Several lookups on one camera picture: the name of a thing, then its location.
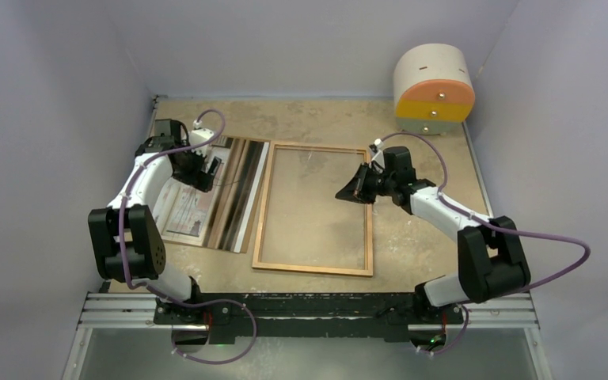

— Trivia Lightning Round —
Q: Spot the round pastel drawer cabinet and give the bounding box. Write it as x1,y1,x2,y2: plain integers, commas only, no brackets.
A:
393,44,475,135

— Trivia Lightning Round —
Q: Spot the wooden picture frame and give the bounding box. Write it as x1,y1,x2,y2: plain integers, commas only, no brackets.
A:
252,140,374,278

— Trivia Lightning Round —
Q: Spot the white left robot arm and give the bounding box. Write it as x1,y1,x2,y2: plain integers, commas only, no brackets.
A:
88,119,223,324

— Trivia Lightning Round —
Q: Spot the brown frame backing board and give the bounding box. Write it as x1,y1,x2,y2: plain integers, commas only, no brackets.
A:
163,137,272,255

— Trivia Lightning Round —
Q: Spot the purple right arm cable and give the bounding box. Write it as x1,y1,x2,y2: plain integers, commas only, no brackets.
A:
372,131,592,358

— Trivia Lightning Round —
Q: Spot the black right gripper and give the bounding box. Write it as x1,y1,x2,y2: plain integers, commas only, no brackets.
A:
336,162,396,205

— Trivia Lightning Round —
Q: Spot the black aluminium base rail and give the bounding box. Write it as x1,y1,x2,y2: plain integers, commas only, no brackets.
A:
78,292,538,344

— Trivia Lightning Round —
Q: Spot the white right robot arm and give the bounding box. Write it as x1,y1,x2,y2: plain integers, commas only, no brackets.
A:
335,146,531,322

